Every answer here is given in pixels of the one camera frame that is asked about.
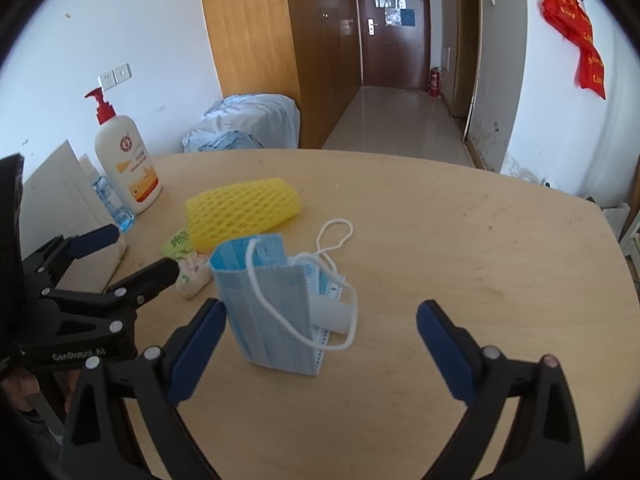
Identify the small clear blue bottle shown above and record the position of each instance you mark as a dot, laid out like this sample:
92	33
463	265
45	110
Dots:
120	213

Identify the blue surgical face masks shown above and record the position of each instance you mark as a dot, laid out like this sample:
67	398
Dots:
287	312

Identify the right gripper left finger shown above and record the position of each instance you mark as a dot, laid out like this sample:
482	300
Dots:
99	441

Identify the light wood wardrobe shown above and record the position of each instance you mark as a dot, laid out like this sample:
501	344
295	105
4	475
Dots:
307	50

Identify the red hanging cloth bags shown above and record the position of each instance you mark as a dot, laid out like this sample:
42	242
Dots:
573	23

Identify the white lotion pump bottle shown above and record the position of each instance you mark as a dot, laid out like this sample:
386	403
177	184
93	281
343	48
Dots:
124	157

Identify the green floral tissue pack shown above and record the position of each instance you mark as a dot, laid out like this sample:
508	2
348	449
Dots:
194	270

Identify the yellow foam fruit net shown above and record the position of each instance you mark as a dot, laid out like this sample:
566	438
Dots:
238	210

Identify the person's left hand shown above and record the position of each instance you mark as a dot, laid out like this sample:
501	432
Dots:
29	412

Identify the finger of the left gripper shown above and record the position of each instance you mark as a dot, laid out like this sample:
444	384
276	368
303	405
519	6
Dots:
128	294
56	256

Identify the light blue fabric bundle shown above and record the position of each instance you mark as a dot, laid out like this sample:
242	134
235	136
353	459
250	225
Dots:
244	122

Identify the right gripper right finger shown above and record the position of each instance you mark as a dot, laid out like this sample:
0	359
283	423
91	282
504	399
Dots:
544	441

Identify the dark brown entrance door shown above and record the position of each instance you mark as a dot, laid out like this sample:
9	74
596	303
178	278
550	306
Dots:
395	43

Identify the white wall switch pair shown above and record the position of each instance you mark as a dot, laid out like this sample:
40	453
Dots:
111	78

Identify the red fire extinguisher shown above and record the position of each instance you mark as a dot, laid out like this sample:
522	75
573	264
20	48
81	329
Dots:
435	85

